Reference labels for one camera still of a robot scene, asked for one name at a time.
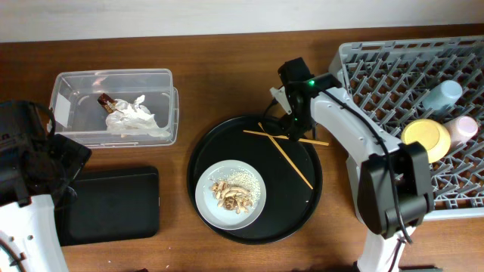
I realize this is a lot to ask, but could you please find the light blue cup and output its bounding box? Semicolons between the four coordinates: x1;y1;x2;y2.
422;80;463;112

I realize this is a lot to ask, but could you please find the wooden chopstick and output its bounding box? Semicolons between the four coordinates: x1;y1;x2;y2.
267;134;314;190
243;130;329;146

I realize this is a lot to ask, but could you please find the grey dishwasher rack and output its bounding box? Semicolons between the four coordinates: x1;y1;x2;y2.
329;36;483;221

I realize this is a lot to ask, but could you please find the gold snack wrapper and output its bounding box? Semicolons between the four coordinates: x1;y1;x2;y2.
98;94;116;113

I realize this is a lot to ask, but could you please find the round black serving tray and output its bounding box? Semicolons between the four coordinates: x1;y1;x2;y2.
187;116;323;245

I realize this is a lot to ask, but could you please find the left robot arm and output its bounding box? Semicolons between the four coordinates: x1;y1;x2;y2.
1;100;92;271

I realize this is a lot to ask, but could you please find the food scraps and rice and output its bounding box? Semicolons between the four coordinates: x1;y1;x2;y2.
210;170;261;215

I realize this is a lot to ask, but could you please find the grey plate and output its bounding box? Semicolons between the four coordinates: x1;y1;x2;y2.
195;160;266;230

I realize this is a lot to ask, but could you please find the clear plastic bin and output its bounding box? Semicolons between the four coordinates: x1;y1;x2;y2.
49;69;179;148

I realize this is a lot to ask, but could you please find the white napkin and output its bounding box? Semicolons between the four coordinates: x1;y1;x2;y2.
105;94;172;138

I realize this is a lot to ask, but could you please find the black rectangular tray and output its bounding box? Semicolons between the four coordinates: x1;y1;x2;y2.
54;166;160;246

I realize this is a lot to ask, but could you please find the yellow bowl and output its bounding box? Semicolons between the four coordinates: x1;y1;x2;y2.
401;119;451;163

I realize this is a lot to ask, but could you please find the pink cup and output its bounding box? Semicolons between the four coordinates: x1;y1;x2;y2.
444;116;478;147

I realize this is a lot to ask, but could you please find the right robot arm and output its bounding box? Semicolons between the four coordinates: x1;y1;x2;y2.
275;57;434;272

